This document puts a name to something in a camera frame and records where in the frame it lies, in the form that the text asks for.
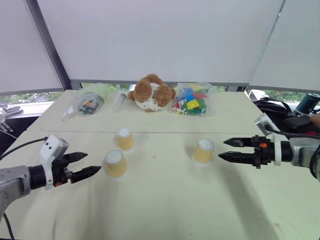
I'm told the brown and white plush toy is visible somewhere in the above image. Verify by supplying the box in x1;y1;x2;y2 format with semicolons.
127;73;177;113

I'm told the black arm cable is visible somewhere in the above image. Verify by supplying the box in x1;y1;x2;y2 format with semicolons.
0;136;49;161
265;124;320;140

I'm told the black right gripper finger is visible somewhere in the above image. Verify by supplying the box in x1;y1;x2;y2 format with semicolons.
218;151;256;166
223;137;254;149

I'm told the clear bag of dark parts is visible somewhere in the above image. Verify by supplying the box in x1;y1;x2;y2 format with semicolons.
60;91;105;122

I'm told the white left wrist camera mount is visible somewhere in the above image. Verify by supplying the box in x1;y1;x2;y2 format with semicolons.
39;134;70;191

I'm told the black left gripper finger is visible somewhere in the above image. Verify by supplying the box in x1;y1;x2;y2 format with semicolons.
70;165;102;185
65;151;89;165

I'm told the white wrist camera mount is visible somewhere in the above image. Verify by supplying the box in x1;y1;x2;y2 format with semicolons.
254;112;284;167
39;134;70;191

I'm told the bag of colourful building blocks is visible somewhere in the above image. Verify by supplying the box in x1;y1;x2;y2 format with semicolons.
170;81;217;117

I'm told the clear plastic syringe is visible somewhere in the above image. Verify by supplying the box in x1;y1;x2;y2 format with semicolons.
113;92;127;112

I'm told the black bag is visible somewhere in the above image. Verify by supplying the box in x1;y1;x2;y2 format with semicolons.
252;97;320;137

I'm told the yellow paper cup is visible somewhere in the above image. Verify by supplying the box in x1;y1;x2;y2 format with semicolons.
192;138;216;167
103;149;129;181
115;127;136;154

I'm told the teal cylindrical bottle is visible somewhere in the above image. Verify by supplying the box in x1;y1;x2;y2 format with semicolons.
294;92;320;116

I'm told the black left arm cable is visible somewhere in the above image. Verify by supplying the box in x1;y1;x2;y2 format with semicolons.
0;136;49;161

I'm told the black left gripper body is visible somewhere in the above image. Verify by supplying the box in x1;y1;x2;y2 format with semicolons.
51;154;73;188

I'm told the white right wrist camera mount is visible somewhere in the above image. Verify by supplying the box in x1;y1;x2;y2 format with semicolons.
254;112;284;167

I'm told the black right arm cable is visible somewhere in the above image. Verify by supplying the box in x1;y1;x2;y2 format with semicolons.
265;124;320;140

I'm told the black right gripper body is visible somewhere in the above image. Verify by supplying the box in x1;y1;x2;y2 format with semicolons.
251;135;275;170

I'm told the light green cloth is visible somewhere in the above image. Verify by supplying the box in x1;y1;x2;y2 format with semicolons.
79;83;110;100

